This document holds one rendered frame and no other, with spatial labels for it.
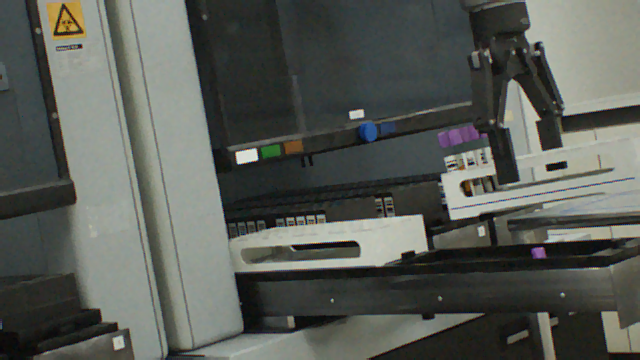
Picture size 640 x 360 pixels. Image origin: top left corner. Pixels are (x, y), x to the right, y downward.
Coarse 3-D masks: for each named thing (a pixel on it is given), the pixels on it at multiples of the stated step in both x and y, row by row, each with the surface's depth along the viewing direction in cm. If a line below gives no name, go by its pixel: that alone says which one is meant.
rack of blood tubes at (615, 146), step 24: (600, 144) 154; (624, 144) 151; (480, 168) 167; (624, 168) 152; (456, 192) 170; (504, 192) 165; (528, 192) 162; (576, 192) 157; (600, 192) 155; (456, 216) 171
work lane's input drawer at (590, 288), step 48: (576, 240) 155; (624, 240) 145; (240, 288) 181; (288, 288) 174; (336, 288) 168; (384, 288) 162; (432, 288) 156; (480, 288) 151; (528, 288) 146; (576, 288) 141; (624, 288) 139
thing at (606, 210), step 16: (624, 192) 197; (544, 208) 194; (560, 208) 191; (576, 208) 187; (592, 208) 183; (608, 208) 180; (624, 208) 176; (512, 224) 188; (528, 224) 186; (544, 224) 184; (560, 224) 181; (576, 224) 179; (592, 224) 177; (608, 224) 176; (624, 224) 174; (512, 240) 189; (528, 240) 187; (528, 320) 189; (544, 320) 188; (544, 336) 188; (544, 352) 188
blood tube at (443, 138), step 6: (444, 132) 171; (438, 138) 171; (444, 138) 170; (444, 144) 171; (444, 150) 171; (450, 150) 171; (444, 156) 171; (450, 156) 171; (450, 162) 171; (450, 168) 171; (456, 168) 171; (462, 186) 171; (462, 192) 171
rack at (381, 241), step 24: (408, 216) 172; (240, 240) 182; (264, 240) 179; (288, 240) 175; (312, 240) 172; (336, 240) 169; (360, 240) 166; (384, 240) 165; (408, 240) 168; (240, 264) 183; (264, 264) 180; (288, 264) 176; (312, 264) 173; (336, 264) 169; (360, 264) 166
